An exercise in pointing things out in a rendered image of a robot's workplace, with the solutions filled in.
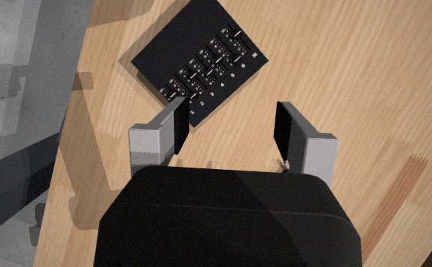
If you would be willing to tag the black screwdriver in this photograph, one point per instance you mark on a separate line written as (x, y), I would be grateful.
(288, 169)

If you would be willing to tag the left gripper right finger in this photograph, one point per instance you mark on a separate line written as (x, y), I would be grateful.
(306, 150)

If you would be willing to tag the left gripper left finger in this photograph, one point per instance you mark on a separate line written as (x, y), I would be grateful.
(156, 143)

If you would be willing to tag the black lighting desk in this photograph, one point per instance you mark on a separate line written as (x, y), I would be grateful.
(191, 41)

